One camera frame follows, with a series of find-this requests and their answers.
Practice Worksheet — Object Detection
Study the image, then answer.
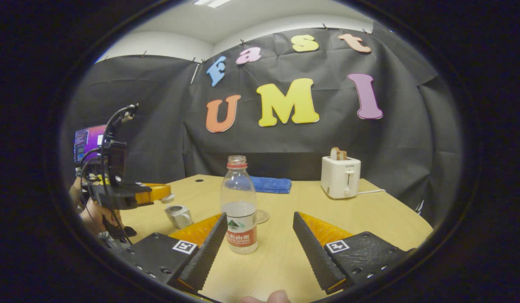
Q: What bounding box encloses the black backdrop cloth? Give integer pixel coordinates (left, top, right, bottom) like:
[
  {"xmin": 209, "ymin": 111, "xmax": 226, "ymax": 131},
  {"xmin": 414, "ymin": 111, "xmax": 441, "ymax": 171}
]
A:
[{"xmin": 62, "ymin": 23, "xmax": 462, "ymax": 228}]

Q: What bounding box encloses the folded blue towel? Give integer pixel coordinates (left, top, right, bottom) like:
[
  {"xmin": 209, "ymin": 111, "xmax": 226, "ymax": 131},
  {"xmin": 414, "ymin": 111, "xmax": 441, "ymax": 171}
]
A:
[{"xmin": 248, "ymin": 176, "xmax": 292, "ymax": 194}]

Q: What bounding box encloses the white teacup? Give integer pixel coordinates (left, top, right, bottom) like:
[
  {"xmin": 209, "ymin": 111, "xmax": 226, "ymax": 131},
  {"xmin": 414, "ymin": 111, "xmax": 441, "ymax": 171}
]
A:
[{"xmin": 164, "ymin": 205, "xmax": 194, "ymax": 230}]

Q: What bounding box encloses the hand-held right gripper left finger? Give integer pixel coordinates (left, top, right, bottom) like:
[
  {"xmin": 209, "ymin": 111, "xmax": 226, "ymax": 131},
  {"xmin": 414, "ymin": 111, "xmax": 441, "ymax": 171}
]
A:
[{"xmin": 117, "ymin": 213, "xmax": 228, "ymax": 292}]

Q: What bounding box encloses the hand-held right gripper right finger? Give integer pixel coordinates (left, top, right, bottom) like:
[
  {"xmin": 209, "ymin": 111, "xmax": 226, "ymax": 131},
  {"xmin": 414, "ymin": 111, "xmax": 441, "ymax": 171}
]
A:
[{"xmin": 293, "ymin": 211, "xmax": 412, "ymax": 294}]

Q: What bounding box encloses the white toaster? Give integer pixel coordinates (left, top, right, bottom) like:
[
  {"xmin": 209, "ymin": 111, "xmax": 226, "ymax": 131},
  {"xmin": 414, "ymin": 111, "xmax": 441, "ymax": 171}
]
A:
[{"xmin": 321, "ymin": 156, "xmax": 361, "ymax": 199}]

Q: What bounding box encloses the clear plastic water bottle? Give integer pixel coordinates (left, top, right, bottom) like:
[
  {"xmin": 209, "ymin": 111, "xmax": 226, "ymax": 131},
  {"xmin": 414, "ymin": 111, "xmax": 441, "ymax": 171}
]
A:
[{"xmin": 220, "ymin": 155, "xmax": 258, "ymax": 254}]

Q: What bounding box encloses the ceiling light panel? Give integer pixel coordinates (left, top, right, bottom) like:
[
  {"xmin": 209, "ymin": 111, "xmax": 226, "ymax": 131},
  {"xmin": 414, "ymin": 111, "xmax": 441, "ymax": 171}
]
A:
[{"xmin": 194, "ymin": 0, "xmax": 233, "ymax": 9}]

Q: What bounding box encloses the computer monitor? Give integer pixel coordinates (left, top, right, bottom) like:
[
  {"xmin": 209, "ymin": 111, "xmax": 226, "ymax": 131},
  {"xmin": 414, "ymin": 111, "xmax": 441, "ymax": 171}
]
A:
[{"xmin": 74, "ymin": 125, "xmax": 107, "ymax": 164}]

